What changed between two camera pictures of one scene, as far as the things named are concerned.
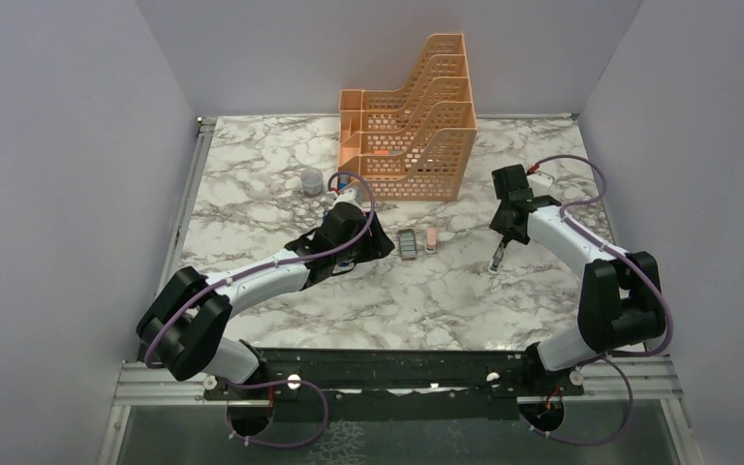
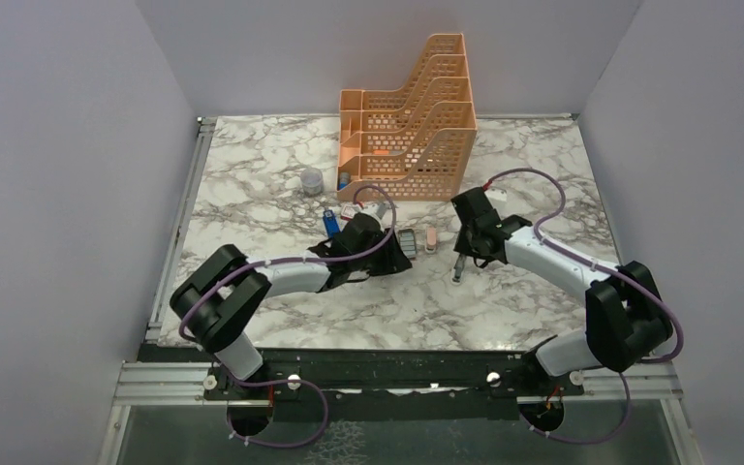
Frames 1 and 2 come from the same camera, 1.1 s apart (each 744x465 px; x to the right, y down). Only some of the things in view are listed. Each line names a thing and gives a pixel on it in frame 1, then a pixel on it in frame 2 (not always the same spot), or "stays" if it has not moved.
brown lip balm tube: x=431 y=239 stays
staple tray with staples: x=407 y=243 stays
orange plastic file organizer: x=413 y=142 stays
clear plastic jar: x=312 y=182 stays
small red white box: x=350 y=195 → x=380 y=210
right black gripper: x=497 y=225 → x=464 y=247
